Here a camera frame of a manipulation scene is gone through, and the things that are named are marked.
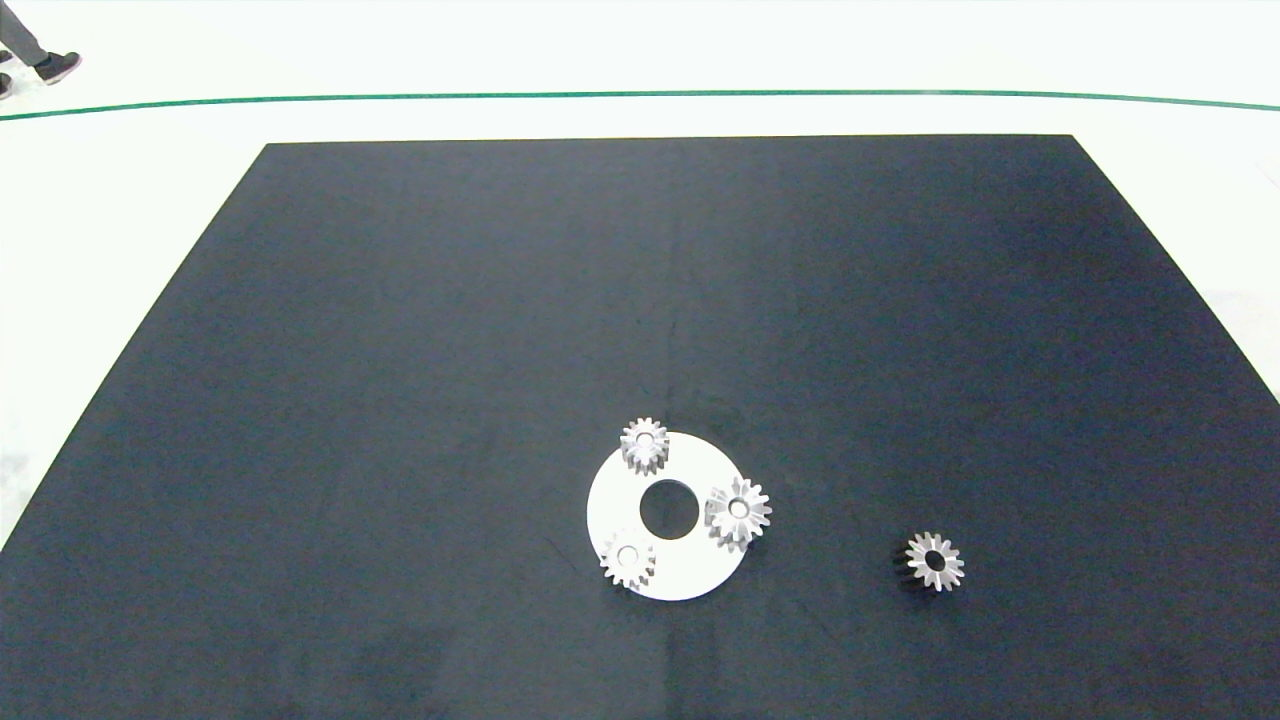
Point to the small steel gear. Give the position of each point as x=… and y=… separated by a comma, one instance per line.
x=949, y=570
x=641, y=566
x=636, y=448

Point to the large steel gear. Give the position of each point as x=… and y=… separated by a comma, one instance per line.
x=752, y=516

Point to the round white plate with pins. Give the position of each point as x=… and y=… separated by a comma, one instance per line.
x=690, y=568

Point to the dark rectangular mat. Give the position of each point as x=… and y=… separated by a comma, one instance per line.
x=400, y=400

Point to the person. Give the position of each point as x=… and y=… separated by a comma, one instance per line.
x=52, y=66

